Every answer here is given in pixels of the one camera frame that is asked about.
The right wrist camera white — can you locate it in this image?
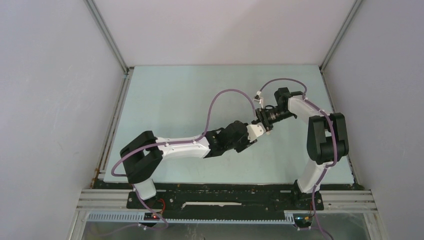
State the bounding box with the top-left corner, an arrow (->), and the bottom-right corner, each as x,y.
252,91 -> 264,109

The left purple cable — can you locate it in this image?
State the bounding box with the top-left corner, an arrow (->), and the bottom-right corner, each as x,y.
110,89 -> 258,229

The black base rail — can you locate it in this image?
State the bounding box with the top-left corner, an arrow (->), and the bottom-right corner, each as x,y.
126,183 -> 324,220

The aluminium frame post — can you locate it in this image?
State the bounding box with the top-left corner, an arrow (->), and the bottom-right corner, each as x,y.
319,0 -> 364,74
83,0 -> 130,74

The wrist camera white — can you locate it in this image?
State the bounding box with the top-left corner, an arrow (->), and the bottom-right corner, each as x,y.
246,124 -> 266,142
252,91 -> 264,109

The left aluminium frame post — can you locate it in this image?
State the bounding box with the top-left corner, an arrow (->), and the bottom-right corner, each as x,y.
83,0 -> 130,74

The right aluminium frame post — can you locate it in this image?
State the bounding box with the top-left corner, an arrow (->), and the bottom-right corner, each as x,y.
319,0 -> 364,74

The white slotted cable duct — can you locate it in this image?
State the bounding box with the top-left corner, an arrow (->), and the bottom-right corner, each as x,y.
86,211 -> 295,225

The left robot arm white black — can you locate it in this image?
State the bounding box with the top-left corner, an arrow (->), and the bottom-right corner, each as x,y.
119,121 -> 265,208

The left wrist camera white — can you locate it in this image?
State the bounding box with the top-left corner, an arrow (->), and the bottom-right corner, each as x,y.
246,124 -> 266,142

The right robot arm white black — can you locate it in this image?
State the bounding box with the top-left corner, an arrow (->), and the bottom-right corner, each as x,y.
252,87 -> 349,209

